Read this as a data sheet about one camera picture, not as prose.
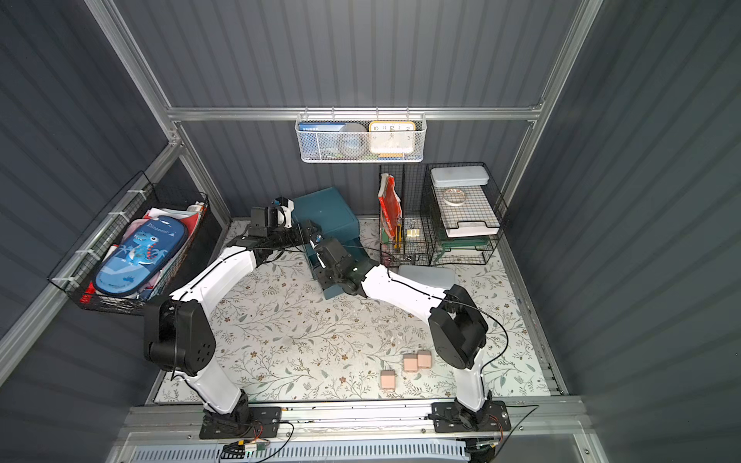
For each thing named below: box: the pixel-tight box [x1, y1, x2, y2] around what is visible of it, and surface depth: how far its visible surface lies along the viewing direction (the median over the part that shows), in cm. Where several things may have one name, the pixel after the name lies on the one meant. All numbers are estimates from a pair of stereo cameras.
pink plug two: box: [416, 349, 432, 369], surface depth 84 cm
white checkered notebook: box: [434, 186, 501, 239], surface depth 97 cm
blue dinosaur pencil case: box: [94, 215, 190, 298], surface depth 67 cm
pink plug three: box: [380, 369, 396, 391], surface depth 80 cm
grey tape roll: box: [337, 122, 369, 159], surface depth 89 cm
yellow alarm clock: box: [368, 120, 417, 159], surface depth 90 cm
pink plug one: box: [403, 354, 418, 373], surface depth 83 cm
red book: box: [378, 172, 403, 240], surface depth 110 cm
